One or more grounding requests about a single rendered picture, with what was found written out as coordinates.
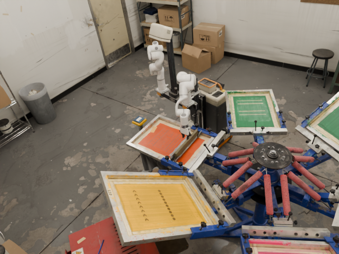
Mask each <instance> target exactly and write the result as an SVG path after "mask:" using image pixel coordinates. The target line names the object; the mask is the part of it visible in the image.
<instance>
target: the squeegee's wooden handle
mask: <svg viewBox="0 0 339 254"><path fill-rule="evenodd" d="M197 134H198V131H197V130H195V131H194V132H193V133H192V134H191V136H189V139H188V140H185V142H184V143H183V144H182V145H181V146H180V147H179V148H178V149H177V150H176V151H175V153H174V157H175V159H176V158H177V157H178V156H180V155H181V154H182V153H183V151H184V150H185V149H186V148H187V147H188V146H189V145H190V144H191V142H192V141H193V140H194V139H195V138H196V137H197Z"/></svg>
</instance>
